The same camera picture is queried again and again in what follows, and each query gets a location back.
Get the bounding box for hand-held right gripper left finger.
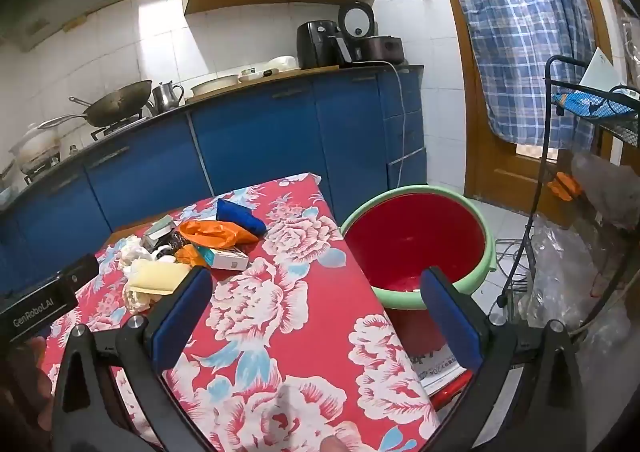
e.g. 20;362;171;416
50;266;216;452

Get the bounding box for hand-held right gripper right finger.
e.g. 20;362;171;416
420;267;596;452

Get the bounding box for cream paper sheet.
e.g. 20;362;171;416
131;259;193;297

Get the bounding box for white and teal small box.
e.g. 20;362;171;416
192;244;250;272

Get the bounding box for dark wrapper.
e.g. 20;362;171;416
152;232;188;258

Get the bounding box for red bucket with green rim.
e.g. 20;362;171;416
339;184;498;358

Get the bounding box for orange plastic bag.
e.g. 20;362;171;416
175;219;251;268

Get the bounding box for grey small box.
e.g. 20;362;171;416
141;215;176;249

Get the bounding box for blue cloth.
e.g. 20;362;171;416
216;198;268;239

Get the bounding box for person's left hand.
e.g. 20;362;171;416
0;337;55;433

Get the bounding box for printed paper sheet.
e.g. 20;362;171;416
410;352;463;390

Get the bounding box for red plastic object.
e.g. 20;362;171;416
430;371;473;410

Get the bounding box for large clear plastic bag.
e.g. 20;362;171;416
520;217;640;368

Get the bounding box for red floral tablecloth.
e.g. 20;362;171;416
37;172;441;452

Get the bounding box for gas stove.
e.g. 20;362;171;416
22;114;151;183

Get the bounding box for white pot with lid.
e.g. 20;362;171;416
9;124;63;173

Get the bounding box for wooden door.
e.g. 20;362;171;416
440;0;616;228

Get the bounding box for orange plastic object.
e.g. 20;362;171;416
547;172;581;202

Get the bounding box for blue kitchen base cabinets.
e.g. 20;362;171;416
0;66;428;303

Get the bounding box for black wok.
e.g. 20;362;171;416
68;80;153;129

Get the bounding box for metal kettle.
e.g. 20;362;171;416
150;81;185;115

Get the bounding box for white basin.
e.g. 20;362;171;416
190;74;241;98

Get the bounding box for white plate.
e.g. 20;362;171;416
237;66;281;84

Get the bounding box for black metal rack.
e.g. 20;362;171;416
500;54;640;323

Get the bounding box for white plastic container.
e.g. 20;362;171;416
260;55;301;73

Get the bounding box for brown rice cooker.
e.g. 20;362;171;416
337;2;403;67

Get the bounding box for white paper sheet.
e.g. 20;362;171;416
580;48;640;100

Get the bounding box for blue plaid curtain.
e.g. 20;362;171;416
430;0;598;150

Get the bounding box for black air fryer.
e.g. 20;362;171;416
296;20;351;70

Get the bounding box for grey floor cables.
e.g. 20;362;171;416
492;237;531;308

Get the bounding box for white power cable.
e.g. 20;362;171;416
367;61;407;188

